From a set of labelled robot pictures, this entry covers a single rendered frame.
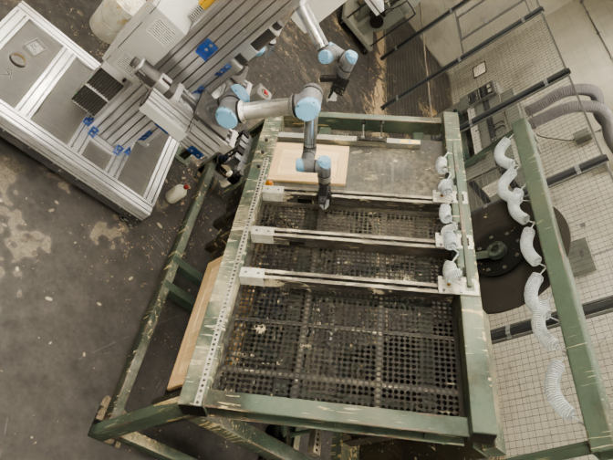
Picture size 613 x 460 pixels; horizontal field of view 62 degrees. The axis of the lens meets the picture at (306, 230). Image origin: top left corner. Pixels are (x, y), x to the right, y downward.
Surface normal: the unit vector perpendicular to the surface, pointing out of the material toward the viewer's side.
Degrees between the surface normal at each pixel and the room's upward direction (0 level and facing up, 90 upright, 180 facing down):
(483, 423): 50
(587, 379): 90
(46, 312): 0
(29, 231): 0
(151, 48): 90
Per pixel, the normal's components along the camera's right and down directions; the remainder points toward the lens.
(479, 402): -0.03, -0.68
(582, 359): -0.65, -0.57
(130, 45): -0.10, 0.75
